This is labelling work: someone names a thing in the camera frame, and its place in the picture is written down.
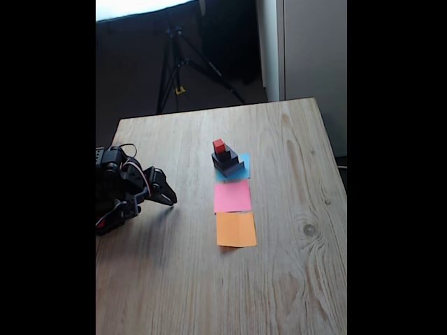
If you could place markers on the large grey foam block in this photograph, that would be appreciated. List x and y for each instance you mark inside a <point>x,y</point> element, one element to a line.
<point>234,171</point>

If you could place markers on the yellow tape marker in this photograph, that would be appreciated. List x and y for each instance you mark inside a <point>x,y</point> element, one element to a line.
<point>179,90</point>

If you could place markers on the black tripod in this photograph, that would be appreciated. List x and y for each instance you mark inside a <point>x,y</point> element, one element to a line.
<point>173,56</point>

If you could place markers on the small black foam block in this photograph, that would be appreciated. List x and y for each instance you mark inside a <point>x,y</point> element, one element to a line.
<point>227,153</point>

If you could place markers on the white cabinet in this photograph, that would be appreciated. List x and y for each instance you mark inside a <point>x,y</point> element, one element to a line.
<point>314,52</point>

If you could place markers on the blue paper sheet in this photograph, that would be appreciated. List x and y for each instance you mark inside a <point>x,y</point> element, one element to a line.
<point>247,167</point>

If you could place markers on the red and black table clamp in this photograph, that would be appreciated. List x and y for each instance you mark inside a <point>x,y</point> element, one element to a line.
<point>108,229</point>

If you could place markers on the orange paper sheet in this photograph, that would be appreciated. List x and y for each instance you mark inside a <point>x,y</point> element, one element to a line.
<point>237,230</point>

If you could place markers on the medium dark foam block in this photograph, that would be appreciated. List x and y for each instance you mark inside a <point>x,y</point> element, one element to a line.
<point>231,162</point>

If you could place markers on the red cube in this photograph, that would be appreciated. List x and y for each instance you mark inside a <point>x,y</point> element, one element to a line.
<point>218,146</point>

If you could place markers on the pink paper sheet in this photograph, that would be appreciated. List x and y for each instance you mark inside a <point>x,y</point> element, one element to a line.
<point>232,197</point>

